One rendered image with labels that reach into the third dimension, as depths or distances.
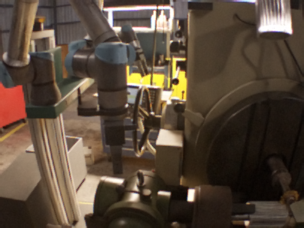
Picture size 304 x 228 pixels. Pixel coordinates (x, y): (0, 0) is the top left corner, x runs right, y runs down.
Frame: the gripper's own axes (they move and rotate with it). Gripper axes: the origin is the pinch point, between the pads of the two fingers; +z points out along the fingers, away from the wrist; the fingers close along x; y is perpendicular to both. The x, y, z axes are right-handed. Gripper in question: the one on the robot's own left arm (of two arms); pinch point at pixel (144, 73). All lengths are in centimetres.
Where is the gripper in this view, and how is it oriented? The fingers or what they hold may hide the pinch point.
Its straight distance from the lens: 147.5
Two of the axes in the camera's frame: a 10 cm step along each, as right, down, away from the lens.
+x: 1.7, -2.4, 9.6
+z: 3.7, 9.1, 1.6
